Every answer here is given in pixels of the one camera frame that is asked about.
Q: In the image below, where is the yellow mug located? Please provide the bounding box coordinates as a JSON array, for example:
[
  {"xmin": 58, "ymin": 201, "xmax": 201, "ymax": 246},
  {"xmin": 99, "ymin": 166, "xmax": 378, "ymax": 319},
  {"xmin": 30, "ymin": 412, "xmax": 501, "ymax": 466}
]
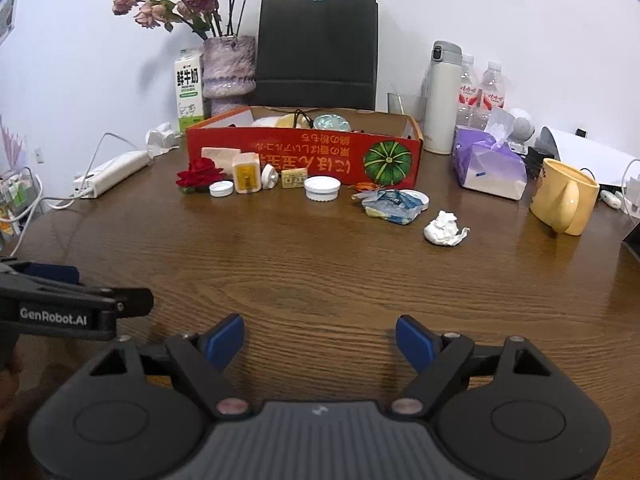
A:
[{"xmin": 530, "ymin": 157, "xmax": 601, "ymax": 237}]

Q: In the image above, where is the wall picture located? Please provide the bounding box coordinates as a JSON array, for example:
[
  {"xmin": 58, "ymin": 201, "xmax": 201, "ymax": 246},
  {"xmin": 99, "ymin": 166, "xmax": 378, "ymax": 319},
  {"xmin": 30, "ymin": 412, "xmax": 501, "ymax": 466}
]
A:
[{"xmin": 0, "ymin": 0, "xmax": 18, "ymax": 43}]

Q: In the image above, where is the crumpled white tissue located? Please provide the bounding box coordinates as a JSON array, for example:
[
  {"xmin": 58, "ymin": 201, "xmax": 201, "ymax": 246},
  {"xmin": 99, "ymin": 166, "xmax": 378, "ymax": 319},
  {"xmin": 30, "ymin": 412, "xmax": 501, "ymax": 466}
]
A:
[{"xmin": 145, "ymin": 122, "xmax": 181, "ymax": 157}]

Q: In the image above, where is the pink striped paper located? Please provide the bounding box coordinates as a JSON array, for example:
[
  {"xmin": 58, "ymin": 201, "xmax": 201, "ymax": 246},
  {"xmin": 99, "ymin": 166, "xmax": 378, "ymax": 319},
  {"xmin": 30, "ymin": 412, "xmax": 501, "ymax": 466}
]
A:
[{"xmin": 0, "ymin": 115, "xmax": 28, "ymax": 167}]

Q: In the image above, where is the small yellow label box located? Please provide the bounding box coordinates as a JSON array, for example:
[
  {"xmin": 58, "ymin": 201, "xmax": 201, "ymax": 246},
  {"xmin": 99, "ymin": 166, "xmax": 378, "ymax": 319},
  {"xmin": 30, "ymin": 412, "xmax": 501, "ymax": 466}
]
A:
[{"xmin": 280, "ymin": 167, "xmax": 308, "ymax": 190}]

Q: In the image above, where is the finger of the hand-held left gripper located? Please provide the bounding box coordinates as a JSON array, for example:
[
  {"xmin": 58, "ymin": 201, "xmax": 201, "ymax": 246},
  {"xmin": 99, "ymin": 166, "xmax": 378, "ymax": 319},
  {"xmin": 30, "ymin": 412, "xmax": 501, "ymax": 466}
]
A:
[
  {"xmin": 0, "ymin": 259, "xmax": 80, "ymax": 287},
  {"xmin": 0, "ymin": 274, "xmax": 154, "ymax": 319}
]

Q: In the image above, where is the white tissue ball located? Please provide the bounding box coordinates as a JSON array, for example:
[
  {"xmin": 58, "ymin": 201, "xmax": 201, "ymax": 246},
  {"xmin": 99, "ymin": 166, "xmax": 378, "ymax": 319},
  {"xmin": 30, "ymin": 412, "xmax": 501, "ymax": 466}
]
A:
[{"xmin": 423, "ymin": 210, "xmax": 471, "ymax": 247}]

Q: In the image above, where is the white curved device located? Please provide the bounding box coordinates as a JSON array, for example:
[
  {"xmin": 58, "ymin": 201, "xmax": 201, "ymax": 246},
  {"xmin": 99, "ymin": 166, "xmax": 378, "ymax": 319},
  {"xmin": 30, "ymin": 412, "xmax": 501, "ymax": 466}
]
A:
[{"xmin": 535, "ymin": 126, "xmax": 640, "ymax": 188}]

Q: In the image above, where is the white power strip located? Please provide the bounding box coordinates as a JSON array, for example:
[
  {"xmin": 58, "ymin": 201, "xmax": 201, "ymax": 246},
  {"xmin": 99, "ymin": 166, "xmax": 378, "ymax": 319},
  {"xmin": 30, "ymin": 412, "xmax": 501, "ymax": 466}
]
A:
[{"xmin": 72, "ymin": 150, "xmax": 152, "ymax": 198}]

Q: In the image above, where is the purple tissue pack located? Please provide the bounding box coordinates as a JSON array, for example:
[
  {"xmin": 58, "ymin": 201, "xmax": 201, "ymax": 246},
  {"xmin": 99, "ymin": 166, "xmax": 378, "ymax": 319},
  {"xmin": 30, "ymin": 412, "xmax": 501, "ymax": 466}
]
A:
[{"xmin": 451, "ymin": 109, "xmax": 528, "ymax": 201}]

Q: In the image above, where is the black adapter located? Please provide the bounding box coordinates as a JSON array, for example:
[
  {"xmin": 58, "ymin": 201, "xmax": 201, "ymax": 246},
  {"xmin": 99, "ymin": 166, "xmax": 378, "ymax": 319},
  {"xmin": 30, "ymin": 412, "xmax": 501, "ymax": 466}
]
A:
[{"xmin": 522, "ymin": 146, "xmax": 548, "ymax": 178}]

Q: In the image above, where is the beige soap bar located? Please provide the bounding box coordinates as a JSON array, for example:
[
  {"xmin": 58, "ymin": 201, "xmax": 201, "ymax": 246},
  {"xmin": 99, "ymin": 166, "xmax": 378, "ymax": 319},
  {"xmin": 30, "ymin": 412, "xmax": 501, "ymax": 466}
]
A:
[{"xmin": 201, "ymin": 146, "xmax": 242, "ymax": 173}]

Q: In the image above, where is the white round lid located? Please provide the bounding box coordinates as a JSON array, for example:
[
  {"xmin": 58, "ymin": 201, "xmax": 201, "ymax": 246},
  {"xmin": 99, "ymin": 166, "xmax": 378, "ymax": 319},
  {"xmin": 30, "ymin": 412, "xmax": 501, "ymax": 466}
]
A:
[{"xmin": 303, "ymin": 176, "xmax": 342, "ymax": 204}]

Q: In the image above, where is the red rose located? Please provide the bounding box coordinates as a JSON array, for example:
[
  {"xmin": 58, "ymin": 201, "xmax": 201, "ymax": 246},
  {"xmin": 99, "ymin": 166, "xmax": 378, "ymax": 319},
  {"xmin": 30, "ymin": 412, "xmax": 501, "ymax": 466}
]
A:
[{"xmin": 175, "ymin": 156, "xmax": 227, "ymax": 195}]

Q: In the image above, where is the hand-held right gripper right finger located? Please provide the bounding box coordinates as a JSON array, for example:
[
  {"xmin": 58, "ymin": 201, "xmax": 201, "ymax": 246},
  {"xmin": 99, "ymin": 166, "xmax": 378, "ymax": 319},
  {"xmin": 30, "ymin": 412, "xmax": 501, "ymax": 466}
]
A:
[{"xmin": 390, "ymin": 314, "xmax": 553, "ymax": 417}]

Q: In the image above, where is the clear desk organiser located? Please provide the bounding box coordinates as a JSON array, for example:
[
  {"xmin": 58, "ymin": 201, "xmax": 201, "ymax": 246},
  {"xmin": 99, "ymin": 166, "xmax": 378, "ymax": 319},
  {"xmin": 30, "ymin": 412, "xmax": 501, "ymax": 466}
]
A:
[{"xmin": 0, "ymin": 167, "xmax": 43, "ymax": 246}]

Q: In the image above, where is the white thermos bottle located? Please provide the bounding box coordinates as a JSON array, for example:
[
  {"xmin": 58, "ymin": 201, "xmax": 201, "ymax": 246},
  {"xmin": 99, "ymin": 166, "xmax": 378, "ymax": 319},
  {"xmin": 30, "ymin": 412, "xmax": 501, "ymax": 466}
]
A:
[{"xmin": 422, "ymin": 40, "xmax": 463, "ymax": 155}]

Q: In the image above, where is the clear plastic water bottle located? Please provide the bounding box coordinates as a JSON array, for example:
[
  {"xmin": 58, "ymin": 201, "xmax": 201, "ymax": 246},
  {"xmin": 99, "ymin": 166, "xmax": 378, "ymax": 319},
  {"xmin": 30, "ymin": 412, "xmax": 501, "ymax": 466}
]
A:
[
  {"xmin": 477, "ymin": 61, "xmax": 506, "ymax": 121},
  {"xmin": 457, "ymin": 54, "xmax": 481, "ymax": 126}
]

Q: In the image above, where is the dark flat object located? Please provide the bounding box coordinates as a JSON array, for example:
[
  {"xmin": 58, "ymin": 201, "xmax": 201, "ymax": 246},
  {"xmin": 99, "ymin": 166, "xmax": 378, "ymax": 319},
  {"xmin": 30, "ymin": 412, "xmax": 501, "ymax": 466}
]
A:
[{"xmin": 620, "ymin": 220, "xmax": 640, "ymax": 263}]

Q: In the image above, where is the blue white plastic wrapper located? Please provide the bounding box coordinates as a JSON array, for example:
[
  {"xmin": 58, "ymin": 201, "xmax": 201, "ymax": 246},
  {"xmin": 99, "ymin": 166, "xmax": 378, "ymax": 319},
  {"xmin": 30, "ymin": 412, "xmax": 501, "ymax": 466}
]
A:
[{"xmin": 361, "ymin": 189, "xmax": 423, "ymax": 226}]

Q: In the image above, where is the purple mottled vase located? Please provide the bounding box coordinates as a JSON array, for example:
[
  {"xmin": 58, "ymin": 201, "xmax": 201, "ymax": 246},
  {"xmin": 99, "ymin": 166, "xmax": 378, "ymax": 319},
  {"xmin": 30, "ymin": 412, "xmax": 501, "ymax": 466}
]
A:
[{"xmin": 201, "ymin": 35, "xmax": 257, "ymax": 118}]

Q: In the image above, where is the clear case yellow bottle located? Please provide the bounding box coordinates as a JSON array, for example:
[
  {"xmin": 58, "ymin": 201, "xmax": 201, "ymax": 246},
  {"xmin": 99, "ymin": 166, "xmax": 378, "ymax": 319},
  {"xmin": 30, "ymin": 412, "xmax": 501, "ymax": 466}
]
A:
[{"xmin": 232, "ymin": 152, "xmax": 262, "ymax": 195}]

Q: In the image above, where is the white charger plug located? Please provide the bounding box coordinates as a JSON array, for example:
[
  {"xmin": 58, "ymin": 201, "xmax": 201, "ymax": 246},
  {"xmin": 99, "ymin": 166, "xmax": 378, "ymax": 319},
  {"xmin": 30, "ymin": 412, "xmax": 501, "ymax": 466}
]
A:
[{"xmin": 600, "ymin": 160, "xmax": 640, "ymax": 216}]

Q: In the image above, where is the black paper bag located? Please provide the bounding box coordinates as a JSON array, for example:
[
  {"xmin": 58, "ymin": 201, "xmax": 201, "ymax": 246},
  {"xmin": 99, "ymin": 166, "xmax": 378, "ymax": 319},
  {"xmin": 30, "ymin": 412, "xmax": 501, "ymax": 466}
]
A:
[{"xmin": 254, "ymin": 0, "xmax": 379, "ymax": 112}]

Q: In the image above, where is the red cardboard box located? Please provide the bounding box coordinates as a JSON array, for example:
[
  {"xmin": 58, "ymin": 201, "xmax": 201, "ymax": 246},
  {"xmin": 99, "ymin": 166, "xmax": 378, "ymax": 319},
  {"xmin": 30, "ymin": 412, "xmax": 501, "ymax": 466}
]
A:
[{"xmin": 185, "ymin": 105, "xmax": 425, "ymax": 191}]

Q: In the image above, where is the clear drinking glass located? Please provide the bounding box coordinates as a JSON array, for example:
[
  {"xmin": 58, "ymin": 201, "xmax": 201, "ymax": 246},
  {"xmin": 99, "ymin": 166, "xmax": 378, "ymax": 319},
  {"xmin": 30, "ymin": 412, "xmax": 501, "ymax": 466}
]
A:
[{"xmin": 387, "ymin": 91, "xmax": 426, "ymax": 133}]

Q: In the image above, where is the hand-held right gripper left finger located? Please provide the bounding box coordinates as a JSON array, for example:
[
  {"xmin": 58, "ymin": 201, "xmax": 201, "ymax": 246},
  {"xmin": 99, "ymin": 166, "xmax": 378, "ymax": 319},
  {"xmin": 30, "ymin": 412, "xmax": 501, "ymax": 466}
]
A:
[{"xmin": 87, "ymin": 313, "xmax": 251, "ymax": 418}]

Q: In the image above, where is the white power cable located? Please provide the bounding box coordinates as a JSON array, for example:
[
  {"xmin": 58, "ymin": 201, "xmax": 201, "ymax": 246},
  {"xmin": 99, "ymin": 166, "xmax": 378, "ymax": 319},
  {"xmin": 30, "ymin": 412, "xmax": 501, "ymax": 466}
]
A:
[{"xmin": 10, "ymin": 132, "xmax": 131, "ymax": 256}]

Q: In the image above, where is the wooden desktop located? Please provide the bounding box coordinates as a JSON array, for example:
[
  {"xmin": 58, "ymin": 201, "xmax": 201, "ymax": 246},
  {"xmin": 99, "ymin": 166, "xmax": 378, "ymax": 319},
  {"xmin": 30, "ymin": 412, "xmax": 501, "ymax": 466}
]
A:
[{"xmin": 0, "ymin": 130, "xmax": 640, "ymax": 406}]

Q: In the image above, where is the white round desk fan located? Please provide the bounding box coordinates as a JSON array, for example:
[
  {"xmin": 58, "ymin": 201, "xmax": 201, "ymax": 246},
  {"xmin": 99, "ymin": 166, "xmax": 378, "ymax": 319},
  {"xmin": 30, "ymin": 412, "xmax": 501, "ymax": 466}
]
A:
[{"xmin": 505, "ymin": 108, "xmax": 536, "ymax": 153}]

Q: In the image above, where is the iridescent plastic ball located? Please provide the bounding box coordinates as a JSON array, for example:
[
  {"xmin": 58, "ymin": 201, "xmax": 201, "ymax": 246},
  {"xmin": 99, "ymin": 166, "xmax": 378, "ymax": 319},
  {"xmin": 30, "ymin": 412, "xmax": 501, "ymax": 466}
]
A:
[{"xmin": 312, "ymin": 114, "xmax": 351, "ymax": 133}]

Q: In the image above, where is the white green milk carton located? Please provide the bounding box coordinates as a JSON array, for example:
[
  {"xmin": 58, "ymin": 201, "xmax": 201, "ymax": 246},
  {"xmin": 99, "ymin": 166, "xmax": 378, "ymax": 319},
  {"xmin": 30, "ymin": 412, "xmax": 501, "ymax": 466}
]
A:
[{"xmin": 173, "ymin": 48, "xmax": 206, "ymax": 133}]

